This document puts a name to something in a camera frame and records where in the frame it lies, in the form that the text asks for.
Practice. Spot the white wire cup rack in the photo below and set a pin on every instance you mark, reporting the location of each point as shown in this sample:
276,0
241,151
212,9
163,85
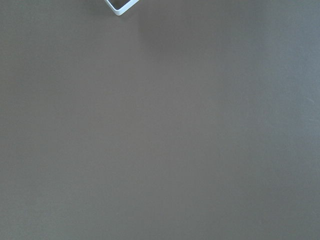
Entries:
119,7

